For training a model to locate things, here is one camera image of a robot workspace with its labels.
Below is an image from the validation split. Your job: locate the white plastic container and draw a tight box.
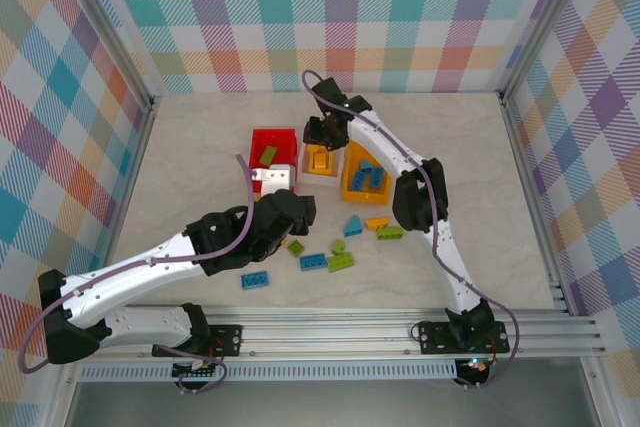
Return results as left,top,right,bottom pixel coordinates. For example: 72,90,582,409
298,139,346,187

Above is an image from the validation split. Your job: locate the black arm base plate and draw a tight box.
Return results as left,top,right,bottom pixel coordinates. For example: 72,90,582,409
152,324,245,359
417,319,511,356

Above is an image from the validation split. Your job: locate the slotted white cable duct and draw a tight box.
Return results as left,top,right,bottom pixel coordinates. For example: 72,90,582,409
79,362,459,383

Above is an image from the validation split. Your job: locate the aluminium table edge rail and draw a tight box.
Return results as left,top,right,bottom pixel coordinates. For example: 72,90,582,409
499,94,621,427
44,96,161,427

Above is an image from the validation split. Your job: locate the orange plastic container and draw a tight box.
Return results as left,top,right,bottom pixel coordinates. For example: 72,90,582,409
341,139,393,207

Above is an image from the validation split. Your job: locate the red plastic container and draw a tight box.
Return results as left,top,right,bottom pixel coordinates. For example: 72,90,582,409
248,127,301,198

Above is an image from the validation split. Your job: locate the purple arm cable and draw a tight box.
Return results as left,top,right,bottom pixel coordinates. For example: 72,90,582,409
18,154,259,376
301,69,522,391

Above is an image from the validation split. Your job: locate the light blue sloped lego brick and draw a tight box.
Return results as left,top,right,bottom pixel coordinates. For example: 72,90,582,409
342,214,365,238

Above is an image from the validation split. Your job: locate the aluminium frame post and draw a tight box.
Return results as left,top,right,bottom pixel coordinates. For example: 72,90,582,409
497,0,601,108
59,0,161,113

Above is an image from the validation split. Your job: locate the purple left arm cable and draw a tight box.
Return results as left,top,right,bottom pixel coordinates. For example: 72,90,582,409
18,154,259,376

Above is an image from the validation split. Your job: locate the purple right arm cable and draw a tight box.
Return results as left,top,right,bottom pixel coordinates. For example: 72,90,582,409
301,69,522,391

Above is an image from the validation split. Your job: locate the small circuit board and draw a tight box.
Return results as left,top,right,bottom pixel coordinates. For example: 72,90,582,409
462,357,491,376
172,359,221,381

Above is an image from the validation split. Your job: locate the wide aluminium mounting rail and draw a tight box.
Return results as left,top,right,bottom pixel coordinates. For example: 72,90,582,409
119,304,609,359

